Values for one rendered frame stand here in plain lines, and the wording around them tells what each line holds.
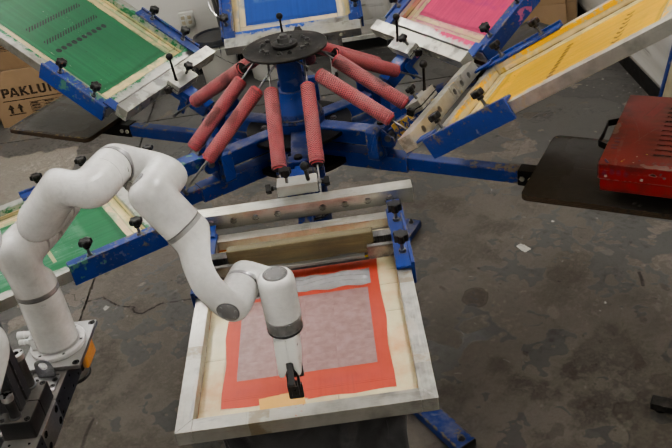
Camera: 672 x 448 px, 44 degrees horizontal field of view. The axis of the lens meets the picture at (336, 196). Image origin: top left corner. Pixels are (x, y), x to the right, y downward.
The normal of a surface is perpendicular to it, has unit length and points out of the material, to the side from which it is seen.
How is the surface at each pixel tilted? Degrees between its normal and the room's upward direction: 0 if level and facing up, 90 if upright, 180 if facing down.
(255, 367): 0
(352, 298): 0
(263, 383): 0
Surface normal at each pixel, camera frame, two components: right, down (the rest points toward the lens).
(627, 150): -0.14, -0.85
